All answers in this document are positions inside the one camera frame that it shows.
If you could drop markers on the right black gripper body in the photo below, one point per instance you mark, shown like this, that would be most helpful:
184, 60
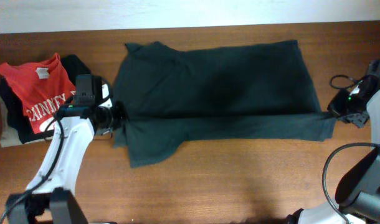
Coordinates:
338, 107

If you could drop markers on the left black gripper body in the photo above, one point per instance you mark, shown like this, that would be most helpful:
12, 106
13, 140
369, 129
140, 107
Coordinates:
117, 115

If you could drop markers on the dark green t-shirt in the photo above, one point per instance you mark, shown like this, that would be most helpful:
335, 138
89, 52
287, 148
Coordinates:
261, 91

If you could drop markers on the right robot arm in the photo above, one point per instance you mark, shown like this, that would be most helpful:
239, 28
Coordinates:
357, 197

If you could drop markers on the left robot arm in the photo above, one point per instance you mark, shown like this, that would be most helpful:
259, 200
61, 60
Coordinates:
90, 112

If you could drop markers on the red folded t-shirt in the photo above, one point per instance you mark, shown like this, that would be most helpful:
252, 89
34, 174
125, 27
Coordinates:
42, 88

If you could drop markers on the black folded t-shirt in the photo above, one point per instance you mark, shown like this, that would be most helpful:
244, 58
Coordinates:
72, 64

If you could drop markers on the beige folded t-shirt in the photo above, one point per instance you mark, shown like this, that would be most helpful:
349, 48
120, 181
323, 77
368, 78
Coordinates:
16, 128

